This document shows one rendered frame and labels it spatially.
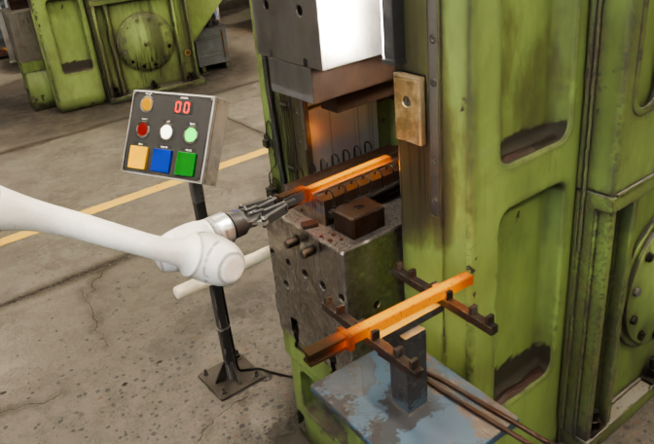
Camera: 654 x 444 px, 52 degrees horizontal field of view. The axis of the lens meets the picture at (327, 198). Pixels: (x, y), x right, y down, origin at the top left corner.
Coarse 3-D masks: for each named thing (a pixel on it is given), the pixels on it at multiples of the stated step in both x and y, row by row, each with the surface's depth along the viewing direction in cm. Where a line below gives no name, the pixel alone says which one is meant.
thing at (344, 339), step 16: (464, 272) 154; (432, 288) 149; (448, 288) 149; (400, 304) 145; (416, 304) 144; (432, 304) 147; (368, 320) 141; (384, 320) 140; (336, 336) 136; (352, 336) 135; (368, 336) 139; (304, 352) 133; (320, 352) 134; (336, 352) 135
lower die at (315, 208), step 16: (352, 160) 211; (368, 160) 207; (320, 176) 199; (352, 176) 195; (384, 176) 195; (320, 192) 188; (336, 192) 188; (352, 192) 189; (368, 192) 193; (304, 208) 194; (320, 208) 186
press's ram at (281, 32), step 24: (264, 0) 174; (288, 0) 165; (312, 0) 157; (336, 0) 160; (360, 0) 164; (264, 24) 178; (288, 24) 168; (312, 24) 160; (336, 24) 162; (360, 24) 166; (264, 48) 182; (288, 48) 172; (312, 48) 163; (336, 48) 164; (360, 48) 168
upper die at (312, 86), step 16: (272, 64) 181; (288, 64) 175; (352, 64) 175; (368, 64) 178; (384, 64) 182; (272, 80) 184; (288, 80) 177; (304, 80) 171; (320, 80) 170; (336, 80) 173; (352, 80) 177; (368, 80) 180; (384, 80) 184; (304, 96) 174; (320, 96) 172; (336, 96) 175
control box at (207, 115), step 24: (144, 96) 222; (168, 96) 218; (192, 96) 214; (216, 96) 211; (144, 120) 222; (168, 120) 217; (192, 120) 213; (216, 120) 212; (144, 144) 221; (168, 144) 216; (192, 144) 212; (216, 144) 214; (216, 168) 216
